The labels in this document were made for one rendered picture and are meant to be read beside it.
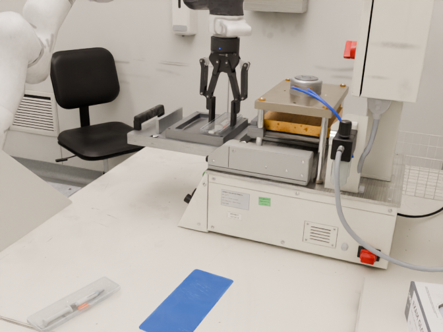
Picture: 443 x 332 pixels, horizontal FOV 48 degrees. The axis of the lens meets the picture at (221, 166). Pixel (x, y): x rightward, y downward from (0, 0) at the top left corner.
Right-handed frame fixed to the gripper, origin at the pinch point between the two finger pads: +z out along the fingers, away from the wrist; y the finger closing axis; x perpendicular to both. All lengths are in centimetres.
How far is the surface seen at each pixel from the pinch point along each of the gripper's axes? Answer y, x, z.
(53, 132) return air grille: 174, -136, 72
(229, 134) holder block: -4.1, 5.8, 3.9
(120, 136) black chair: 102, -106, 54
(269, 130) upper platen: -16.1, 9.9, -0.1
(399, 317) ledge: -51, 38, 23
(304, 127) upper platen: -24.6, 10.2, -2.3
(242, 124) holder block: -4.2, -5.3, 4.3
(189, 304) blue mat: -11, 45, 28
